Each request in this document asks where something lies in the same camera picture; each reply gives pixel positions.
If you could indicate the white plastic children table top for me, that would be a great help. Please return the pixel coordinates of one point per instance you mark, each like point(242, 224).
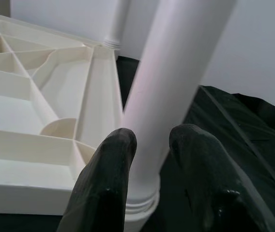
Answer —
point(19, 108)

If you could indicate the black table cloth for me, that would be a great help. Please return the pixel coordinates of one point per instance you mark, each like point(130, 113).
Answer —
point(224, 116)

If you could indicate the white plastic table leg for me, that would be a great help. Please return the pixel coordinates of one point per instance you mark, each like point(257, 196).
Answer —
point(171, 72)
point(118, 21)

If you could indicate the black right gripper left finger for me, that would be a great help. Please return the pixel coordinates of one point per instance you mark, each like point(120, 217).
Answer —
point(98, 188)

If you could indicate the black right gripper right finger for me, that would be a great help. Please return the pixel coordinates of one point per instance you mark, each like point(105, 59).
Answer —
point(212, 183)

